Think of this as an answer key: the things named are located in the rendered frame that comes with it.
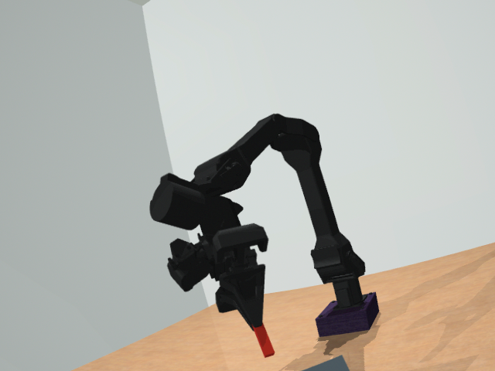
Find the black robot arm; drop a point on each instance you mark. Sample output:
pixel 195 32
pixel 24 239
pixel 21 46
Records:
pixel 178 202

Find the red square peg with white band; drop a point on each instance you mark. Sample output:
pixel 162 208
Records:
pixel 264 341

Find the grey metal panel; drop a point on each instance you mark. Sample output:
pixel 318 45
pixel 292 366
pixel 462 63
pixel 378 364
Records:
pixel 336 364

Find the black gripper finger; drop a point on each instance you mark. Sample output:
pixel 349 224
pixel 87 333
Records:
pixel 248 285
pixel 229 297

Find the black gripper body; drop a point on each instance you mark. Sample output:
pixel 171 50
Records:
pixel 231 250

